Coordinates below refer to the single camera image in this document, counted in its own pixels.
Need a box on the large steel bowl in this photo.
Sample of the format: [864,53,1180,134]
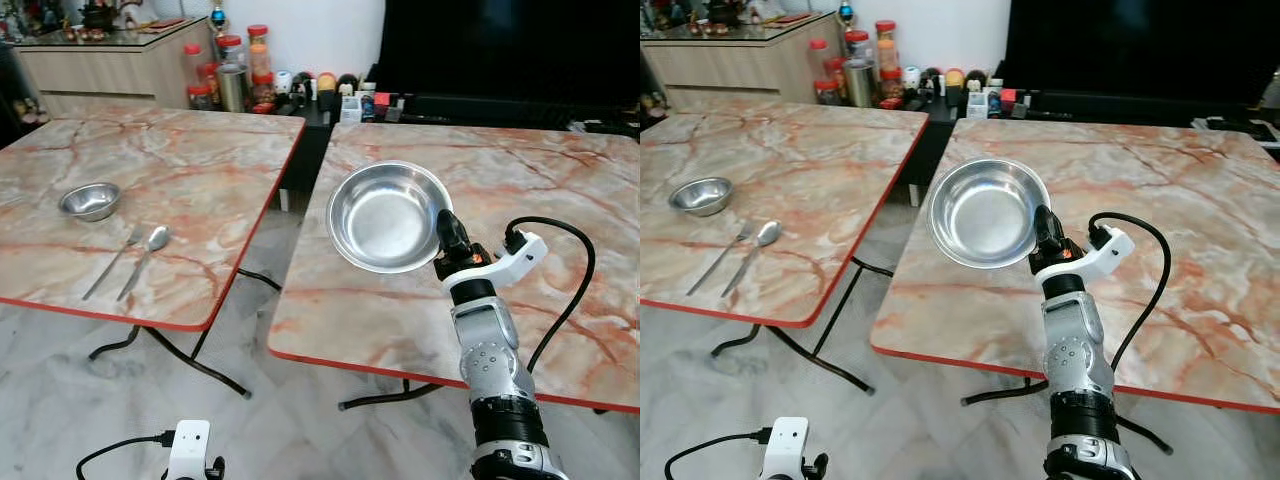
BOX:
[327,161,454,274]
[929,158,1051,269]

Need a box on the black television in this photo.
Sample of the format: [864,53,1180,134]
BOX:
[1000,0,1280,109]
[370,0,641,111]

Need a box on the tall red lid jar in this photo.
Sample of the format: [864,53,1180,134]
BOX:
[247,25,275,106]
[875,20,900,101]

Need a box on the steel tumbler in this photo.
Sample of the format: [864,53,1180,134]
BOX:
[217,63,249,113]
[843,58,877,108]

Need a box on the steel fork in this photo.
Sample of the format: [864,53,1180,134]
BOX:
[82,225,141,301]
[687,222,752,296]

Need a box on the steel spoon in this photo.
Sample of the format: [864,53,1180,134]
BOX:
[721,221,782,298]
[117,226,171,302]

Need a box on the small steel bowl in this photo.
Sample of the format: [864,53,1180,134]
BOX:
[668,177,733,217]
[58,182,122,222]

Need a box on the light wooden sideboard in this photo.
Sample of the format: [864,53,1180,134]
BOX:
[640,12,843,110]
[15,18,216,114]

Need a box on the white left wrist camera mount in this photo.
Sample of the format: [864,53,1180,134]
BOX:
[760,417,809,480]
[165,420,212,480]

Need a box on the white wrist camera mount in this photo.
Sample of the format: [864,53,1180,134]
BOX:
[165,420,212,480]
[760,417,809,480]
[441,232,549,296]
[1036,227,1136,284]

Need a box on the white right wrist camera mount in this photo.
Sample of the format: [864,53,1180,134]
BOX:
[441,232,549,296]
[1036,227,1136,284]

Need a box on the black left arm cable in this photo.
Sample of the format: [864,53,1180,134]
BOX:
[76,431,176,480]
[665,429,772,480]

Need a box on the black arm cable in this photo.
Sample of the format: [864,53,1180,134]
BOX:
[665,429,772,480]
[1088,212,1172,373]
[503,216,597,374]
[76,431,176,480]

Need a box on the black metal table leg frame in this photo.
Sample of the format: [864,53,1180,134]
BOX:
[338,380,613,413]
[88,268,283,399]
[962,378,1176,456]
[712,258,896,394]

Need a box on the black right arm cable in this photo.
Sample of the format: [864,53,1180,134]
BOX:
[503,216,597,374]
[1088,212,1172,373]

